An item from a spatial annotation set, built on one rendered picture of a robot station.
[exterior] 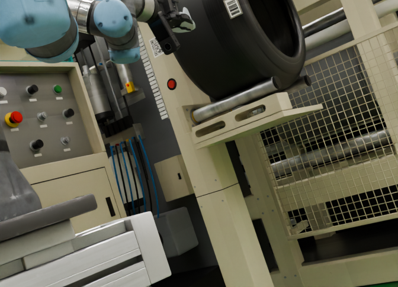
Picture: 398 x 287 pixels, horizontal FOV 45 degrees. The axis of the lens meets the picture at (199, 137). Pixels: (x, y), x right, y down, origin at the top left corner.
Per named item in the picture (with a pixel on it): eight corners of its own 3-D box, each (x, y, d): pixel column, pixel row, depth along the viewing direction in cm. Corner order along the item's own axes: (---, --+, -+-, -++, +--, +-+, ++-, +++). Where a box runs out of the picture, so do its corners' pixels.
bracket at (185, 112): (184, 134, 170) (175, 107, 171) (237, 123, 203) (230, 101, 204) (191, 131, 168) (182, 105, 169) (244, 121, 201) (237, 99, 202)
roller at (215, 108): (189, 110, 173) (197, 113, 176) (191, 121, 171) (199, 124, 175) (273, 73, 154) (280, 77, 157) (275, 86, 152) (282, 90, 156)
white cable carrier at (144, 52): (161, 119, 190) (124, 7, 194) (169, 118, 195) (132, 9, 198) (170, 116, 188) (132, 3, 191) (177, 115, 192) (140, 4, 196)
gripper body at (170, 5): (179, -5, 136) (151, -16, 126) (186, 23, 134) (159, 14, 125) (159, 7, 140) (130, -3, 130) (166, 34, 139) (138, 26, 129)
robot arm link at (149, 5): (147, 11, 121) (125, 25, 125) (159, 15, 125) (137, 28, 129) (141, -16, 122) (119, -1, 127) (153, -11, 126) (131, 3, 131)
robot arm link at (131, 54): (104, 55, 111) (99, 9, 112) (112, 67, 122) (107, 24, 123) (138, 51, 111) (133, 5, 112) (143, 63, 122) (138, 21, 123)
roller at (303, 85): (229, 115, 195) (228, 105, 196) (236, 118, 198) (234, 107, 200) (307, 83, 175) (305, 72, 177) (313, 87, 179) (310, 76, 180)
